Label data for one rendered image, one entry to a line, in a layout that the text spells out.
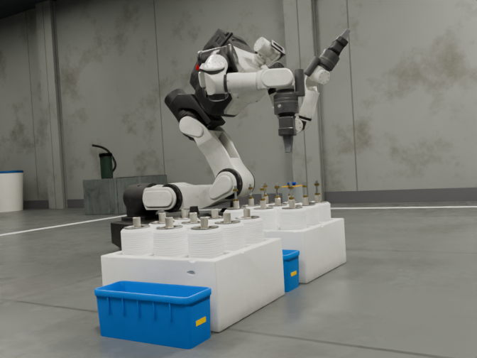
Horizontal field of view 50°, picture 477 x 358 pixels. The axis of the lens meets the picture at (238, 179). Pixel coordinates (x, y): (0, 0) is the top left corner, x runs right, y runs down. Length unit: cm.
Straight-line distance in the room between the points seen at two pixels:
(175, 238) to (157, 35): 522
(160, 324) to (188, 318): 8
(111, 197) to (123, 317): 426
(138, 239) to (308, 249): 61
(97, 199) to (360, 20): 327
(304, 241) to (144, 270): 60
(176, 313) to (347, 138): 409
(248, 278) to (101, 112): 575
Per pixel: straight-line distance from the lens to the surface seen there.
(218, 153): 236
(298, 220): 180
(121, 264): 147
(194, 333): 123
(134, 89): 663
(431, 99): 496
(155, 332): 127
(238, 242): 144
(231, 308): 135
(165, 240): 140
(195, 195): 244
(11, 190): 778
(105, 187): 560
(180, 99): 248
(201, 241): 133
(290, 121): 179
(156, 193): 253
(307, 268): 178
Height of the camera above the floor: 40
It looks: 1 degrees down
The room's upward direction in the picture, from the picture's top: 3 degrees counter-clockwise
